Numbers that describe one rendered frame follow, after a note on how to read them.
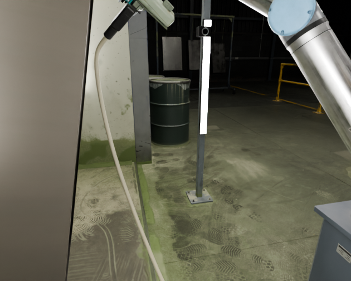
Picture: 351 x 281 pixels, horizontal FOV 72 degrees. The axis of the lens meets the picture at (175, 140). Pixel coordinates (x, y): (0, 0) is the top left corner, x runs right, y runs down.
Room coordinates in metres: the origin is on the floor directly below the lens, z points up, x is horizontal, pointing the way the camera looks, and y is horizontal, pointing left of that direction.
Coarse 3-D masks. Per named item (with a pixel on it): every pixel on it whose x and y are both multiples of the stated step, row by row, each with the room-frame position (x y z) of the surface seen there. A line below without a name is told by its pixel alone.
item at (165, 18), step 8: (136, 0) 0.82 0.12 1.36; (144, 0) 0.81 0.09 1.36; (152, 0) 0.82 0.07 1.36; (160, 0) 0.85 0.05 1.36; (128, 8) 0.83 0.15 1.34; (136, 8) 0.83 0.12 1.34; (144, 8) 0.83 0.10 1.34; (152, 8) 0.83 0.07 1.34; (160, 8) 0.83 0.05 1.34; (168, 8) 0.85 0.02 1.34; (120, 16) 0.85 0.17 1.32; (128, 16) 0.85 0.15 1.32; (152, 16) 0.85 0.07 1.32; (160, 16) 0.84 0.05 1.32; (168, 16) 0.84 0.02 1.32; (112, 24) 0.86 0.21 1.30; (120, 24) 0.86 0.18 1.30; (160, 24) 0.86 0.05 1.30; (168, 24) 0.86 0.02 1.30; (104, 32) 0.89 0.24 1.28; (112, 32) 0.87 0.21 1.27
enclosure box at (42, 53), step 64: (0, 0) 0.35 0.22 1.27; (64, 0) 0.37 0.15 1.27; (0, 64) 0.34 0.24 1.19; (64, 64) 0.37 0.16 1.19; (0, 128) 0.34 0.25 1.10; (64, 128) 0.36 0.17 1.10; (0, 192) 0.33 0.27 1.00; (64, 192) 0.36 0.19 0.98; (0, 256) 0.32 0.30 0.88; (64, 256) 0.35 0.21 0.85
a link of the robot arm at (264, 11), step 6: (240, 0) 0.98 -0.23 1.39; (246, 0) 0.95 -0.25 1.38; (252, 0) 0.93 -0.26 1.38; (258, 0) 0.92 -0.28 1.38; (264, 0) 0.91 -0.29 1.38; (270, 0) 0.89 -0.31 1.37; (252, 6) 0.95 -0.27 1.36; (258, 6) 0.93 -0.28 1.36; (264, 6) 0.91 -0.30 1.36; (264, 12) 0.92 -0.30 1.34
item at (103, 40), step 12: (96, 48) 0.91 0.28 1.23; (96, 60) 0.92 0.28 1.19; (96, 72) 0.91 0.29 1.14; (96, 84) 0.91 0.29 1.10; (108, 132) 0.88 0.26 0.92; (120, 168) 0.86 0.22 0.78; (120, 180) 0.84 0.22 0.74; (132, 204) 0.81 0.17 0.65; (144, 240) 0.77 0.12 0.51; (156, 264) 0.74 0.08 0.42
